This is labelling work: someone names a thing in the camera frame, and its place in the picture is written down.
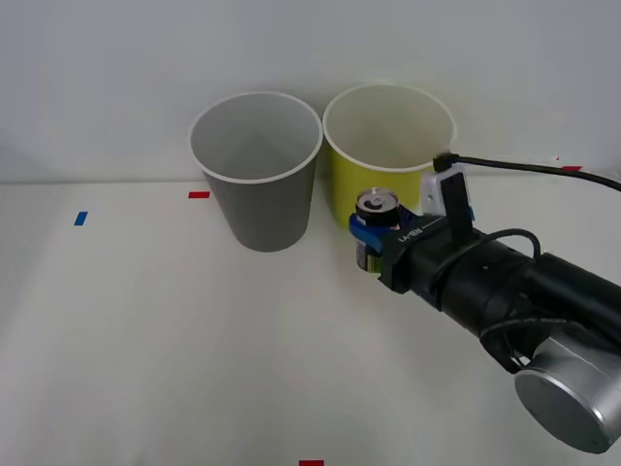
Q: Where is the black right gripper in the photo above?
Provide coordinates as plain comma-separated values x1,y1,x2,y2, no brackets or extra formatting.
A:
348,204,486,308

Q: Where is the black drink can green print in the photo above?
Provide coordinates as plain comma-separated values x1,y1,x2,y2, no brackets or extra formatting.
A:
355,186,402,274

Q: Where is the yellow-green plastic waste bin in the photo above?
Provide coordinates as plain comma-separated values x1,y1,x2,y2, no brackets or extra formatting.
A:
321,83,458,234

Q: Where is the grey plastic waste bin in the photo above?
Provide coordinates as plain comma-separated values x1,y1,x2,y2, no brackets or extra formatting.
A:
187,90,324,253

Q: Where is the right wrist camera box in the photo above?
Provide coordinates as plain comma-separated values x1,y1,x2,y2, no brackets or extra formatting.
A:
419,163,475,239

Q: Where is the black camera cable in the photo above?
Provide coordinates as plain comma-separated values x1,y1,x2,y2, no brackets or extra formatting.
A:
432,151,621,193

